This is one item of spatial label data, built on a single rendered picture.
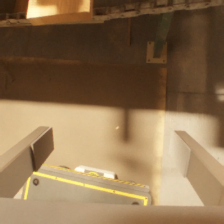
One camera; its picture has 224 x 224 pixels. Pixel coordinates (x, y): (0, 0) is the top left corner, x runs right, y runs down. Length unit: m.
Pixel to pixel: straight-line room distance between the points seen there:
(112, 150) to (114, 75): 0.56
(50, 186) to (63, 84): 0.76
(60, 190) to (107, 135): 0.48
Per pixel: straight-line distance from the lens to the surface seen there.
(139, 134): 1.15
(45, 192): 1.01
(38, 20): 0.45
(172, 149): 0.17
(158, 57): 1.29
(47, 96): 1.39
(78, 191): 0.93
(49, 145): 0.17
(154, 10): 0.78
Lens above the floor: 1.16
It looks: 78 degrees down
